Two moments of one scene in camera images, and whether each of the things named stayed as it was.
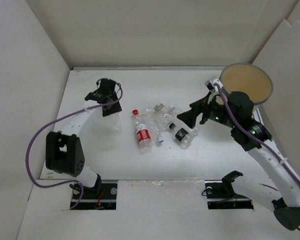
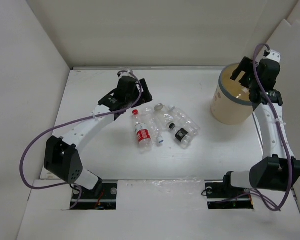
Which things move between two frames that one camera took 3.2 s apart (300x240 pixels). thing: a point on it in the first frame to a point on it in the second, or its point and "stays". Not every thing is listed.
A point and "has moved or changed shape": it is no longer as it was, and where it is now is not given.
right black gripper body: (218, 113) to (247, 66)
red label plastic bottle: (143, 134) stays
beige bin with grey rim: (247, 78) has moved or changed shape
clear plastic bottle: (163, 117) stays
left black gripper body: (114, 108) to (145, 97)
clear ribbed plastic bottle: (172, 117) stays
